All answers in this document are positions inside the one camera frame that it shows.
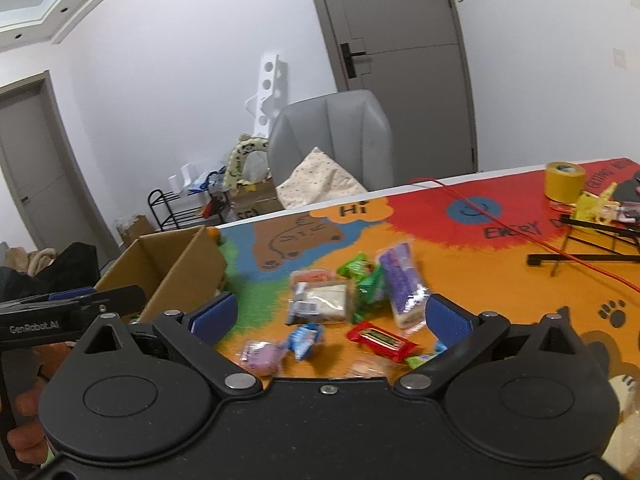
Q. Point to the printed cardboard floor box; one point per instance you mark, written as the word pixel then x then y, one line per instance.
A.
pixel 255 205

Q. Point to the person's left hand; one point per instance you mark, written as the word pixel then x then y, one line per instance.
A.
pixel 27 405

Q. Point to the white perforated rack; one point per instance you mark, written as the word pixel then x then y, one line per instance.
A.
pixel 272 90

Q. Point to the dotted beige cushion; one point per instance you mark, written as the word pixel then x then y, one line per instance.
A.
pixel 315 180

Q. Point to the grey chair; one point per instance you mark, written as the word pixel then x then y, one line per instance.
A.
pixel 340 125

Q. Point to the clear snack packet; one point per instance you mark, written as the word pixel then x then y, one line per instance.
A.
pixel 367 369

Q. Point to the yellow tape roll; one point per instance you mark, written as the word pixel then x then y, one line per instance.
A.
pixel 564 182

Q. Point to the pink snack packet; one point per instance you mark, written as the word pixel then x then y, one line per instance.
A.
pixel 262 356

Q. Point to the dark cloth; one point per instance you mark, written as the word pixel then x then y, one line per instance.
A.
pixel 75 262

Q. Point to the yellow spotted plush toy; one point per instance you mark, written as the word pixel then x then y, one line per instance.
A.
pixel 240 155

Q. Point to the small orange fruit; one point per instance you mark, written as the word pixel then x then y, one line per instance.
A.
pixel 213 234

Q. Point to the grey side door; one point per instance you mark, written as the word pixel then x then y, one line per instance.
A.
pixel 30 160

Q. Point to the orange-red snack packet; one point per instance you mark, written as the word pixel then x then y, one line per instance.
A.
pixel 312 277

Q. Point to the black shoe rack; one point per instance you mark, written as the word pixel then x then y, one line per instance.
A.
pixel 170 212

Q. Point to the wall switch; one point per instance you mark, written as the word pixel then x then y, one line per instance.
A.
pixel 620 57

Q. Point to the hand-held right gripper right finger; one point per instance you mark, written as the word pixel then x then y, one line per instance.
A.
pixel 447 322

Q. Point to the yellow crumpled wrapper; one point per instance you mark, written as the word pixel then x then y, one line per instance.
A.
pixel 592 205

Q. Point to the purple bread packet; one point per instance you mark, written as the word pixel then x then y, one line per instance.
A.
pixel 400 280

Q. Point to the clear sandwich packet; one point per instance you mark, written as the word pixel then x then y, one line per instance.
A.
pixel 322 302

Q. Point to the beige plush cloth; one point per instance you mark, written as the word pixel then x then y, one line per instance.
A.
pixel 22 260

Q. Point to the blue and white snack packet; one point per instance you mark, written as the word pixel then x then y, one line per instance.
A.
pixel 305 340

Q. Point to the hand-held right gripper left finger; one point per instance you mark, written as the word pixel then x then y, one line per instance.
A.
pixel 215 317

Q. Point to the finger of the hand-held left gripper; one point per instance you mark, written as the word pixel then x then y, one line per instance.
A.
pixel 125 297

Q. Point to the small brown floor box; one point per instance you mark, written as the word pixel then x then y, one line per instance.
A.
pixel 135 230

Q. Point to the red snack bar packet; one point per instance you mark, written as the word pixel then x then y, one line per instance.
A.
pixel 382 341

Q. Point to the black metal stand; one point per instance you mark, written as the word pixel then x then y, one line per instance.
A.
pixel 580 259

